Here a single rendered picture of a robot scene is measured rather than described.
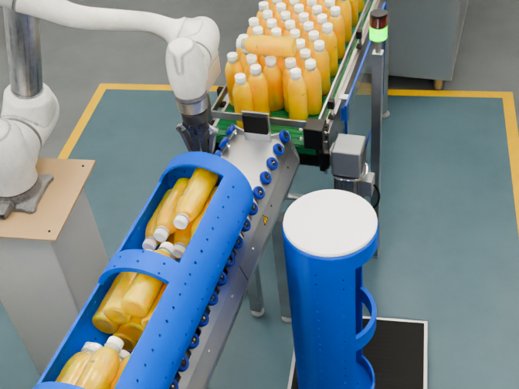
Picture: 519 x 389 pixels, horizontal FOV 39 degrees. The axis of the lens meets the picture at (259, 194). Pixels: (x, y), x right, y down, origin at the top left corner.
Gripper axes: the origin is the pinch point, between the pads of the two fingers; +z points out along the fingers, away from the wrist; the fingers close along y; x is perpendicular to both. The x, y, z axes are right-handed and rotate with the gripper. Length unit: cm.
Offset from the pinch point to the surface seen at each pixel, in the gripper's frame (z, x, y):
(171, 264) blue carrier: -5.4, 45.1, -9.0
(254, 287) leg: 96, -31, 4
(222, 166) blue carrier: -5.4, 6.4, -9.2
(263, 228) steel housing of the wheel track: 29.3, -3.8, -15.1
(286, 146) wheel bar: 23.3, -39.6, -13.3
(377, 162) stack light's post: 58, -77, -39
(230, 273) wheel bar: 23.3, 21.7, -13.1
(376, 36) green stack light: -2, -75, -38
